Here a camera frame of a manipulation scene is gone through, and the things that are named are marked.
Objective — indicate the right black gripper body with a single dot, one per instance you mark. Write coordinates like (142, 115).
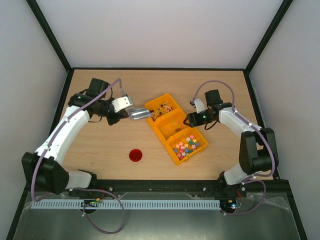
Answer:
(191, 119)

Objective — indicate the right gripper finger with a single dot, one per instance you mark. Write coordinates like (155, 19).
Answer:
(187, 119)
(187, 124)

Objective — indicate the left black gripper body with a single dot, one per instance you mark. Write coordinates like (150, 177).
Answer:
(112, 120)

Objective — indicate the yellow lollipop bin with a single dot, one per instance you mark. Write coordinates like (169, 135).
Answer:
(160, 107)

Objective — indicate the metal scoop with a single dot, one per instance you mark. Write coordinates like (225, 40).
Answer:
(139, 113)

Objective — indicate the yellow star candy bin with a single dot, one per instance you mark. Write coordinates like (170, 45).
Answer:
(185, 144)

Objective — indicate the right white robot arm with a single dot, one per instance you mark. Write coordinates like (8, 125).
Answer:
(257, 156)

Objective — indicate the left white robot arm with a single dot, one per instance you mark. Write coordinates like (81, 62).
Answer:
(43, 169)

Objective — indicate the red round lid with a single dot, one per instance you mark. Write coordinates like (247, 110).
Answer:
(135, 155)

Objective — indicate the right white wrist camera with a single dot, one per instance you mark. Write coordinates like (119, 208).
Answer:
(198, 105)

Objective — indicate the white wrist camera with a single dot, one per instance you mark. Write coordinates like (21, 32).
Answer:
(198, 105)
(122, 103)

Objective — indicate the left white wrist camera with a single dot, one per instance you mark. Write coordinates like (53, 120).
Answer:
(122, 103)

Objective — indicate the white slotted cable duct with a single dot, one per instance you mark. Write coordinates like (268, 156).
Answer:
(109, 204)

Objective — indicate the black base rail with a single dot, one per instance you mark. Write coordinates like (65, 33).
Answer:
(195, 188)

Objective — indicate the right black frame post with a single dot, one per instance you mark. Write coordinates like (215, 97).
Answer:
(279, 15)

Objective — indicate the black frame post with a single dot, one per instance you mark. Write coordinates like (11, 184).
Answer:
(41, 19)
(279, 15)

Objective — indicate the left black frame post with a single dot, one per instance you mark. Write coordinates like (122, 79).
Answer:
(41, 19)

